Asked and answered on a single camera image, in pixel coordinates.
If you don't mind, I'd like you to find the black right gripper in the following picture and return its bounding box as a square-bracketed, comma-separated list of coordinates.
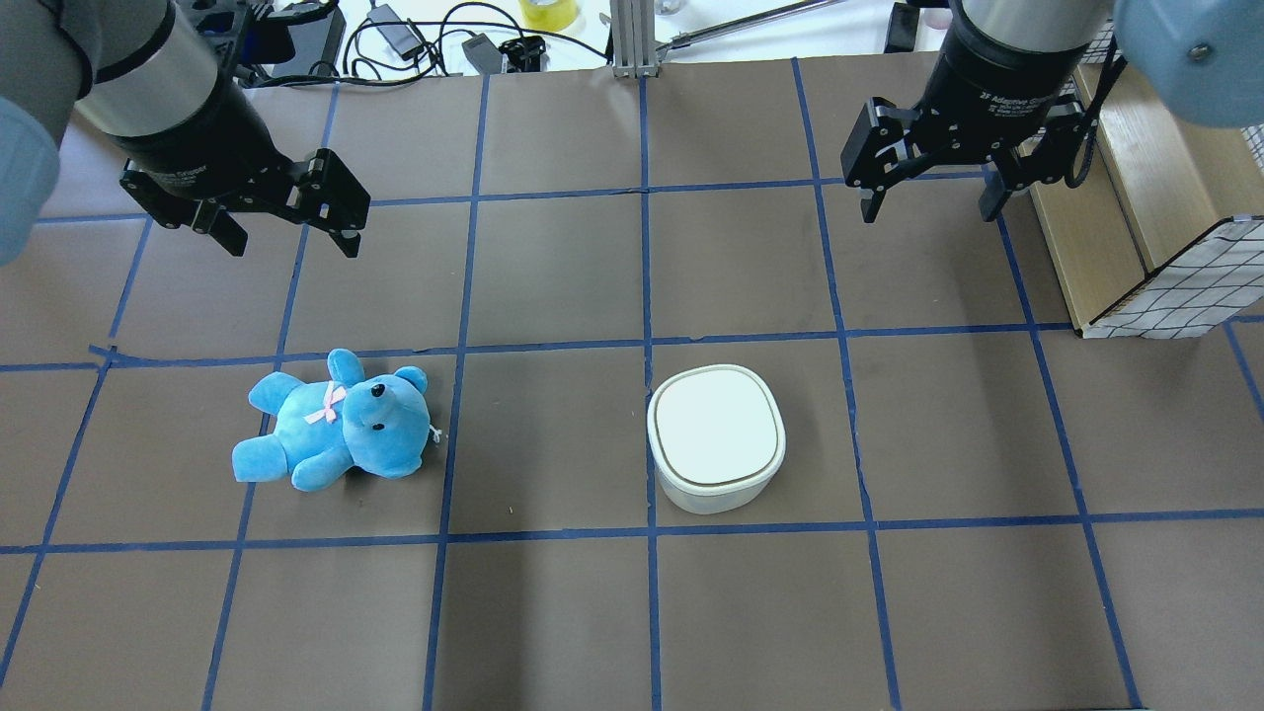
[841, 22, 1098, 224]

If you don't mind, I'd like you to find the white trash can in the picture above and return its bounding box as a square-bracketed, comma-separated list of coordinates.
[647, 363, 787, 514]

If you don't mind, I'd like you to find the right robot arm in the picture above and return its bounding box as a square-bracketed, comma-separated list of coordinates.
[841, 1, 1263, 221]

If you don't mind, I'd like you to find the blue teddy bear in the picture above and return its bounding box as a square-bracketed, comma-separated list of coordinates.
[231, 350, 442, 492]

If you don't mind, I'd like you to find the metal rod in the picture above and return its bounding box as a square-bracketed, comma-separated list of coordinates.
[655, 1, 843, 59]

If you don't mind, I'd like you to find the yellow tape roll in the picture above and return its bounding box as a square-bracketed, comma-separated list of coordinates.
[518, 0, 581, 33]

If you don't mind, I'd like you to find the wooden shelf with wire grid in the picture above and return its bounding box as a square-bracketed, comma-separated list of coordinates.
[1031, 70, 1263, 342]

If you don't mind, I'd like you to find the black device box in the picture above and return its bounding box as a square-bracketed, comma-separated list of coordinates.
[183, 0, 348, 89]

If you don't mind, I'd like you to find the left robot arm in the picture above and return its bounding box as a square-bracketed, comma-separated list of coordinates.
[1, 1, 370, 263]

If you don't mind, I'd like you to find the aluminium frame post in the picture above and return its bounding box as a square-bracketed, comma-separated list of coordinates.
[609, 0, 661, 78]

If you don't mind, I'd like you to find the grey power adapter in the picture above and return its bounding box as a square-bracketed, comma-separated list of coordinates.
[461, 35, 509, 75]

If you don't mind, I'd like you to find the black cable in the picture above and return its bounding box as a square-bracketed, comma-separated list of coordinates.
[341, 0, 613, 82]

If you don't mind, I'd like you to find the black power adapter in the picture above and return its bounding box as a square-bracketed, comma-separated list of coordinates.
[367, 4, 425, 59]

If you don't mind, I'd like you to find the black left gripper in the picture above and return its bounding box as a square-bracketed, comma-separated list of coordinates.
[75, 78, 370, 261]

